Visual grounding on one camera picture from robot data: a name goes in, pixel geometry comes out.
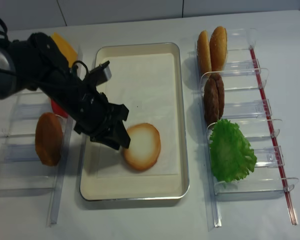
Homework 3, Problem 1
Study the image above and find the white paper tray liner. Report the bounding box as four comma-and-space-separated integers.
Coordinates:
96, 50, 180, 176

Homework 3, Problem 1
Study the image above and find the left brown meat patty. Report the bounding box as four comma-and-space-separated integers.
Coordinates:
203, 77, 219, 125

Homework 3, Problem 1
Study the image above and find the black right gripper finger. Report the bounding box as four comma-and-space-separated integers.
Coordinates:
114, 120, 131, 148

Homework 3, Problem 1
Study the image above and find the red rail strip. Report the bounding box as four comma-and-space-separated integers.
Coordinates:
249, 47, 299, 225

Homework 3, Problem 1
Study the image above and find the left red tomato slice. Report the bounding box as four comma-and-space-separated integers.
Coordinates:
50, 99, 67, 118

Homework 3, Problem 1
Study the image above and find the right brown meat patty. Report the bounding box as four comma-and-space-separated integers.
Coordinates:
211, 73, 225, 119

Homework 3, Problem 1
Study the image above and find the clear acrylic rack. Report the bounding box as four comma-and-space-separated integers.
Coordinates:
0, 90, 83, 227
197, 28, 299, 228

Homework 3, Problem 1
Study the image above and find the left clear acrylic rack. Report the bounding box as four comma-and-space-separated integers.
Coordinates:
0, 90, 83, 227

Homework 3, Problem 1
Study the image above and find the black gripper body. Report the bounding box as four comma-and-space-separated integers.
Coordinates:
43, 68, 129, 137

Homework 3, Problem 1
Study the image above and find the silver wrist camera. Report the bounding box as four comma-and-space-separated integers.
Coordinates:
88, 60, 112, 86

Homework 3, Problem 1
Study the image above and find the toasted bread slice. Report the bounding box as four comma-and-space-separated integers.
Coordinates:
35, 112, 63, 167
123, 123, 161, 171

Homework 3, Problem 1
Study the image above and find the orange cheese slice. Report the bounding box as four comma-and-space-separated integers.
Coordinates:
51, 32, 78, 68

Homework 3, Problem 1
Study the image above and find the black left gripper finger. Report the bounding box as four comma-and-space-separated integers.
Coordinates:
90, 132, 120, 150

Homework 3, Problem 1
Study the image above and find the black cable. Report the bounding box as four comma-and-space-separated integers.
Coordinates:
0, 14, 91, 93

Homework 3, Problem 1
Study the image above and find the right clear acrylic rack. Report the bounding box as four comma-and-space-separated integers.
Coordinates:
197, 28, 299, 228

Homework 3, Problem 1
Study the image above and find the brown meat patty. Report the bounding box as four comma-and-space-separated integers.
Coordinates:
203, 77, 219, 125
211, 73, 225, 119

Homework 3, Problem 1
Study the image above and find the right burger bun half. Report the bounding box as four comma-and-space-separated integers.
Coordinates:
209, 26, 228, 72

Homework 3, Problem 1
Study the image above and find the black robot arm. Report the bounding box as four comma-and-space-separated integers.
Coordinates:
0, 32, 131, 150

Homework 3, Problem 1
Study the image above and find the left burger bun half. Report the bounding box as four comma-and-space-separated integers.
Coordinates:
197, 30, 212, 76

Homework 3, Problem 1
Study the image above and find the green lettuce leaf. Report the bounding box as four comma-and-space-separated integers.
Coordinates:
209, 119, 257, 183

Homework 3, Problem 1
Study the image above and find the cream rectangular metal tray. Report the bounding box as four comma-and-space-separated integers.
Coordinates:
79, 42, 189, 201

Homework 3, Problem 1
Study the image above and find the burger bun half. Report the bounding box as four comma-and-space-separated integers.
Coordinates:
209, 26, 228, 72
197, 30, 212, 76

